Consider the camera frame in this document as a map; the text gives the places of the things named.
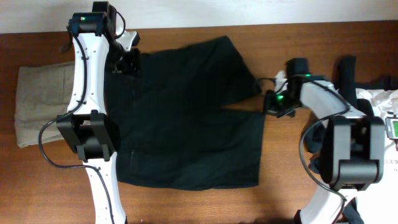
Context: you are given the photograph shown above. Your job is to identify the black shorts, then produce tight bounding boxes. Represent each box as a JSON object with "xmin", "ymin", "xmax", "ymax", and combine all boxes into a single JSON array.
[{"xmin": 104, "ymin": 36, "xmax": 264, "ymax": 190}]

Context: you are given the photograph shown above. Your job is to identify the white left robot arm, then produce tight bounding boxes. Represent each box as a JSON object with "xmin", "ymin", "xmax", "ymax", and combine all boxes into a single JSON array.
[{"xmin": 56, "ymin": 1, "xmax": 140, "ymax": 223}]

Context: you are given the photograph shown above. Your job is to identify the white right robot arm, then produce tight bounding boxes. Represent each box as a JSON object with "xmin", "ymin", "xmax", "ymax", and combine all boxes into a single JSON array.
[{"xmin": 263, "ymin": 58, "xmax": 384, "ymax": 224}]

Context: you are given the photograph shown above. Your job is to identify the folded khaki shorts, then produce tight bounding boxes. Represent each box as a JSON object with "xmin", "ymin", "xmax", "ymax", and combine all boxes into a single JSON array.
[{"xmin": 14, "ymin": 62, "xmax": 75, "ymax": 148}]

